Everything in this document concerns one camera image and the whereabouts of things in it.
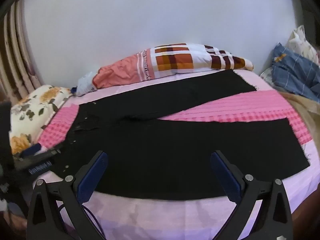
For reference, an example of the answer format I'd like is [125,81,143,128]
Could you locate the white floral cloth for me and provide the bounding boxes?
[286,25,320,65]

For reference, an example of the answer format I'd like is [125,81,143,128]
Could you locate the beige blanket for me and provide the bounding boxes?
[280,91,320,140]

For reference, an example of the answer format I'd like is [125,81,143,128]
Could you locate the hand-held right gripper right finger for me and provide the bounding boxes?
[210,150,293,240]

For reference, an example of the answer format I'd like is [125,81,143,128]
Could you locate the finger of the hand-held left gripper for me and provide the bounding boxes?
[15,149,62,164]
[21,144,42,157]

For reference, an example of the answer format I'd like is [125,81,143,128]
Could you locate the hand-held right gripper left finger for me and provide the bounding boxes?
[27,151,108,240]

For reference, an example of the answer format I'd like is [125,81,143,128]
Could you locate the beige patterned curtain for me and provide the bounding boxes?
[0,0,43,98]

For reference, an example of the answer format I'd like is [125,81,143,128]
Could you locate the floral pillow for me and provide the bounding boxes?
[9,85,73,155]

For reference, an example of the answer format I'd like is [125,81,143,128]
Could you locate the black pants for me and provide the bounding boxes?
[54,69,310,201]

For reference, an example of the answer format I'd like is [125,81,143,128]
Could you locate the pink checked bedsheet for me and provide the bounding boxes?
[35,69,320,240]

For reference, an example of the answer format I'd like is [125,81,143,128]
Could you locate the white blue plastic packet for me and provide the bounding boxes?
[71,71,98,97]

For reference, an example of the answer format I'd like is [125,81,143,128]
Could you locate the blue checked cloth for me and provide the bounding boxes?
[271,43,320,104]

